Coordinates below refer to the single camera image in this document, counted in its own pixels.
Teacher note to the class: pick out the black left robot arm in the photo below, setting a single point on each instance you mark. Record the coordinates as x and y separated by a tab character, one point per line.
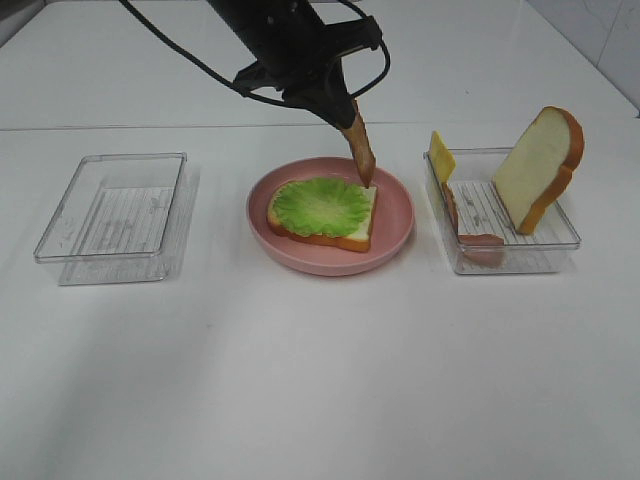
227	9

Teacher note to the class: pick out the right clear plastic tray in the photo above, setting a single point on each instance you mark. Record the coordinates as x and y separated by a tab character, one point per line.
476	230

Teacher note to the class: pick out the clear plastic tray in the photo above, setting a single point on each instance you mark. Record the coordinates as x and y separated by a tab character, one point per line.
476	230
122	219

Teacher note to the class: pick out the brown bacon strip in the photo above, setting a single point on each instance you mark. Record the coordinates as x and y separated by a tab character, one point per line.
363	156

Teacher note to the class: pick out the yellow cheese slice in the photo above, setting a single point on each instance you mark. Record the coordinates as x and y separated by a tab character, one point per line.
441	158

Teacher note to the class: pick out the pink round plate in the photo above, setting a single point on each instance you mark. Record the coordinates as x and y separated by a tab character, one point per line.
393	220

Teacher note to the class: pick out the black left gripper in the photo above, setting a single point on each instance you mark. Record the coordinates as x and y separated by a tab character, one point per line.
300	56

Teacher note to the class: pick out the pink bacon strip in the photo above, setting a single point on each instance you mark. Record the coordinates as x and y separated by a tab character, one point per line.
485	249

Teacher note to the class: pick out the left clear plastic tray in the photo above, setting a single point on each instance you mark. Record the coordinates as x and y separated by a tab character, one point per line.
122	219

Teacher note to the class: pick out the bread slice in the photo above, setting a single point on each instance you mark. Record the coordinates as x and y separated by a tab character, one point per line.
539	167
360	235

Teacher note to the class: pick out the green lettuce leaf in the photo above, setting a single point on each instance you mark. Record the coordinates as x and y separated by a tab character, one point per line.
320	207

